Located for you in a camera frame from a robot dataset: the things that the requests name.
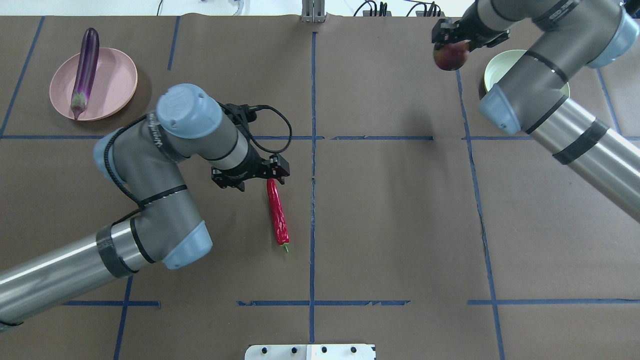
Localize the purple eggplant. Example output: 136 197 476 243
70 27 100 120

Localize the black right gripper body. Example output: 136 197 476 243
454 14 505 43

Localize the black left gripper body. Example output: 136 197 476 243
221 104 268 181

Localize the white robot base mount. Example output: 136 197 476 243
244 343 378 360

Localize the green red pomegranate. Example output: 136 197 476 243
433 41 470 71

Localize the light green plate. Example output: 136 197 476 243
483 49 570 102

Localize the pink plate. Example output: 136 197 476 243
49 47 138 122

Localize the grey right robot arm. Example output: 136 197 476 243
430 0 640 220

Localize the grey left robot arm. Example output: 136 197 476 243
0 83 293 333

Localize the grey metal bracket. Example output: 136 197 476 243
301 0 327 24

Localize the red chili pepper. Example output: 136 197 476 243
266 178 290 254

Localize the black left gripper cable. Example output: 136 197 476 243
102 104 294 221

